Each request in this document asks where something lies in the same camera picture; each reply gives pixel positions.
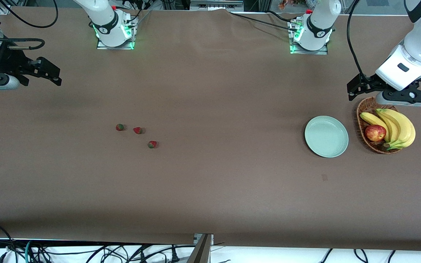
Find pale green round plate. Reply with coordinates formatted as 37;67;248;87
304;116;349;158

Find small yellow banana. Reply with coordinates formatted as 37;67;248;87
360;112;391;142

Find red apple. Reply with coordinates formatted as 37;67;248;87
365;125;387;142

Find brown wicker basket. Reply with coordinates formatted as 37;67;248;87
357;96;403;154

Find large yellow banana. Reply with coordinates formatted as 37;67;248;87
376;108;416;150

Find orange background objects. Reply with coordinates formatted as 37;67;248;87
278;0;308;10

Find grey electronics box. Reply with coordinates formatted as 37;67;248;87
190;0;244;11

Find brown table cover sheet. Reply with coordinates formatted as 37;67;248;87
0;7;421;252

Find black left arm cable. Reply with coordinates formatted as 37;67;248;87
346;0;371;79

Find short black table cable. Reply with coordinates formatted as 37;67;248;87
265;10;297;22

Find long black table cable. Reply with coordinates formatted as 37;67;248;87
229;12;299;32

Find aluminium profile post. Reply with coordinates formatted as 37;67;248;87
187;234;214;263

